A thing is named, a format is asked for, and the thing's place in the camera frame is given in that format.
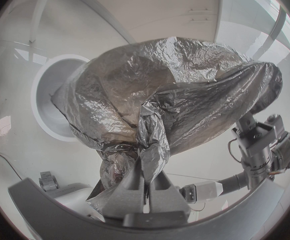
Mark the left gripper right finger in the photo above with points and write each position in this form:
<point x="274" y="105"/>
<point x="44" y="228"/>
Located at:
<point x="167" y="199"/>

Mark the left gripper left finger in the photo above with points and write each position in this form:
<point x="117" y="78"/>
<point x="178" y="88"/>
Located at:
<point x="124" y="196"/>

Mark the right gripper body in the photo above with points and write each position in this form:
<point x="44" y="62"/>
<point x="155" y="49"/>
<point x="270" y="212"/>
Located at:
<point x="255" y="146"/>

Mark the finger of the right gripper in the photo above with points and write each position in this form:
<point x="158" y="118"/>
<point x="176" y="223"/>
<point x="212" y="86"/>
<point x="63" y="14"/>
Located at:
<point x="246" y="124"/>

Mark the black plastic bag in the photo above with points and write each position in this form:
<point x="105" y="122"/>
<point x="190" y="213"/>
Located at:
<point x="135" y="84"/>

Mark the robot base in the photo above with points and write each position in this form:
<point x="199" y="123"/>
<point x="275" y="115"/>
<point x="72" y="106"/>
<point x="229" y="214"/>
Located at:
<point x="72" y="196"/>

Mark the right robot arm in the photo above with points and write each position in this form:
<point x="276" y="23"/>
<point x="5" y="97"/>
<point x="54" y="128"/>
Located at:
<point x="285" y="149"/>

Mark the white trash bin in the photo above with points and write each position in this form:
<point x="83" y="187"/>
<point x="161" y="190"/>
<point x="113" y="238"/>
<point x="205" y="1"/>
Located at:
<point x="44" y="96"/>

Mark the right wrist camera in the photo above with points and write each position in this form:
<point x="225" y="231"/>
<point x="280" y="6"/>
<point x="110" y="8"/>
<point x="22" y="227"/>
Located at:
<point x="275" y="124"/>

